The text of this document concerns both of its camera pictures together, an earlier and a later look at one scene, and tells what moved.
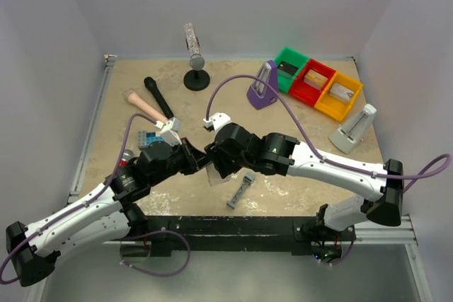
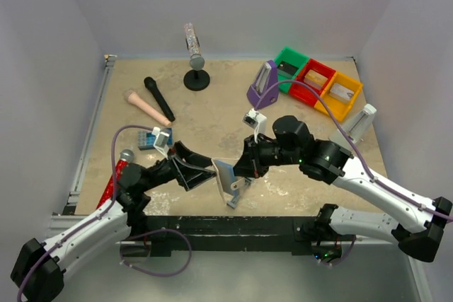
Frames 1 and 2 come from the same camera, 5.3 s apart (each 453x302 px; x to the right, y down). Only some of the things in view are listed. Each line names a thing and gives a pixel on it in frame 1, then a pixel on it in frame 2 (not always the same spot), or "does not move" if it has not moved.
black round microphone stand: (197, 80) does not move
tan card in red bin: (315, 78) does not move
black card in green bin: (287, 68) does not move
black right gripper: (216, 154) → (250, 164)
